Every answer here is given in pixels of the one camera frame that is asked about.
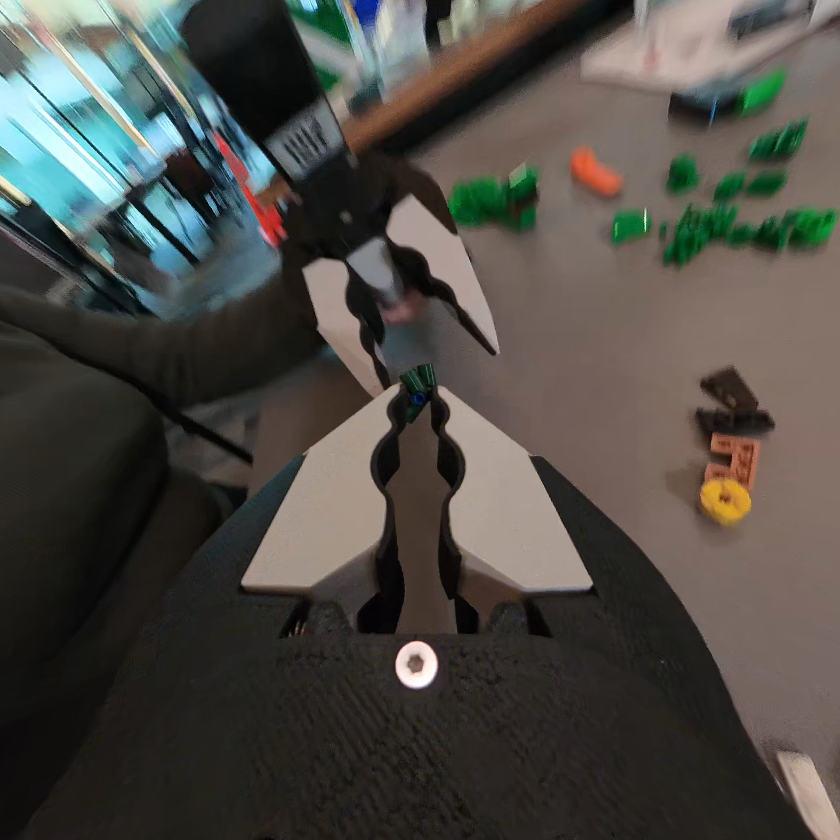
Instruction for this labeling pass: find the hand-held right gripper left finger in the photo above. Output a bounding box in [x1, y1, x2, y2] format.
[241, 384, 406, 634]

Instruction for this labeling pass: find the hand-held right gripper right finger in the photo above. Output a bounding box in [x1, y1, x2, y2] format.
[428, 385, 595, 634]

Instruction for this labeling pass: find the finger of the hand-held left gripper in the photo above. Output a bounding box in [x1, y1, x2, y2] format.
[386, 194, 501, 357]
[304, 257, 391, 399]

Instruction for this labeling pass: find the dark green brick assembly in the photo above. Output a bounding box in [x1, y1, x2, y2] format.
[399, 363, 438, 424]

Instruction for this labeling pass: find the person's left forearm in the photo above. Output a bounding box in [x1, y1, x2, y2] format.
[0, 262, 326, 404]

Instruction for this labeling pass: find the grey desk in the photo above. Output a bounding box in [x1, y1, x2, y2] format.
[246, 13, 840, 840]

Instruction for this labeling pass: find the brown wooden top desk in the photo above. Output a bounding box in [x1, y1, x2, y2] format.
[341, 0, 634, 155]

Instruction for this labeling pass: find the green and brown brick build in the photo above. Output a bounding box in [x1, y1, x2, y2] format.
[448, 163, 540, 232]

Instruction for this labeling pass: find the orange brick separator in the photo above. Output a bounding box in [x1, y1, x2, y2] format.
[568, 147, 624, 198]

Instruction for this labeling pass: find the yellow round brick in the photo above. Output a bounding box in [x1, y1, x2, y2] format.
[697, 479, 753, 527]

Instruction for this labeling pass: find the terracotta corner brick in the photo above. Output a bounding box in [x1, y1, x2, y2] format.
[704, 432, 762, 492]

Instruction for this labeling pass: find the person's dark clothed torso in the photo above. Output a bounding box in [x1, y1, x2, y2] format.
[0, 328, 253, 840]

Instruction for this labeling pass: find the thick black printed box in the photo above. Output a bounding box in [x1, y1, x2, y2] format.
[668, 87, 746, 124]

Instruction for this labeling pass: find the pile of green bricks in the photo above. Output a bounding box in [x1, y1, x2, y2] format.
[610, 118, 840, 270]

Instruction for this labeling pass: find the green round brick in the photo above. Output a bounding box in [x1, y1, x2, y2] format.
[736, 67, 788, 118]

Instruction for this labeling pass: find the flat black box blue edge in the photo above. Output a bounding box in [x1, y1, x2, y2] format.
[727, 0, 815, 42]

